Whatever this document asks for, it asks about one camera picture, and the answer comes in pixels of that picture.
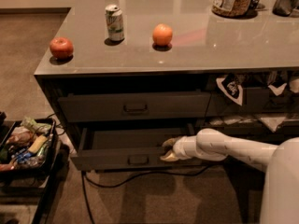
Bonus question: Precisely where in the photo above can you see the orange fruit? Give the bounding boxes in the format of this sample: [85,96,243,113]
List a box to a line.
[152,23,173,46]

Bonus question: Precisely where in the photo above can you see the white packets in drawer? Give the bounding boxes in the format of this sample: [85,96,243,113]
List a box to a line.
[208,113,287,133]

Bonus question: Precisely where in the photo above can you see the black floor cable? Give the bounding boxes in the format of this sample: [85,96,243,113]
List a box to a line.
[80,165,216,224]

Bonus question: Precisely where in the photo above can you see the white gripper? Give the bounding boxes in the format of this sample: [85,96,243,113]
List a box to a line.
[160,136,197,162]

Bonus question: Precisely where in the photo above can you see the green white soda can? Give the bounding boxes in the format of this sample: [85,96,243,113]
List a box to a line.
[105,4,124,42]

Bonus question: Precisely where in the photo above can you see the black bin with items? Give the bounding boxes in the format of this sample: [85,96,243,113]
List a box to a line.
[0,118,58,180]

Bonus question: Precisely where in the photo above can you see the grey drawer cabinet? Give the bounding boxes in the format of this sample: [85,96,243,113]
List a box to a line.
[34,0,299,174]

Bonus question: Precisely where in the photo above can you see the dark glass jar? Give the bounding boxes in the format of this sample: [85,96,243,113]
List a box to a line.
[272,0,299,17]

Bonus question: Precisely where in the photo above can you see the red apple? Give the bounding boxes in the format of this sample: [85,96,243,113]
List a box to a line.
[50,37,74,60]

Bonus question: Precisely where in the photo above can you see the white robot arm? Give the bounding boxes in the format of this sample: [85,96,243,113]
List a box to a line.
[161,128,299,224]

